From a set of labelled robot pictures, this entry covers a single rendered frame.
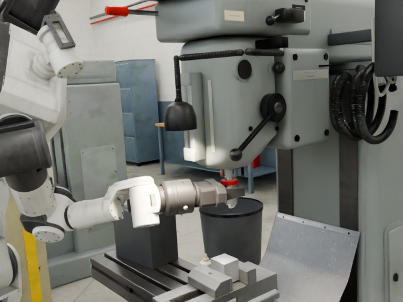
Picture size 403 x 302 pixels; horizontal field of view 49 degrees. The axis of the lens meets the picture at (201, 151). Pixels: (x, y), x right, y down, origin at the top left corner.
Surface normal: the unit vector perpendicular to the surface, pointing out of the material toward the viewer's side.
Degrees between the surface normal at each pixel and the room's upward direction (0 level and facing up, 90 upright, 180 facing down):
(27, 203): 135
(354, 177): 90
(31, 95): 59
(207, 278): 40
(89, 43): 90
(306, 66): 90
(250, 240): 94
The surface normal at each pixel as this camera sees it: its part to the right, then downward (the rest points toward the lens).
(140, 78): 0.64, 0.08
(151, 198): 0.27, -0.26
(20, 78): 0.69, -0.48
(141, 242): -0.71, 0.14
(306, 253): -0.71, -0.33
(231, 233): -0.08, 0.22
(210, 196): 0.31, 0.13
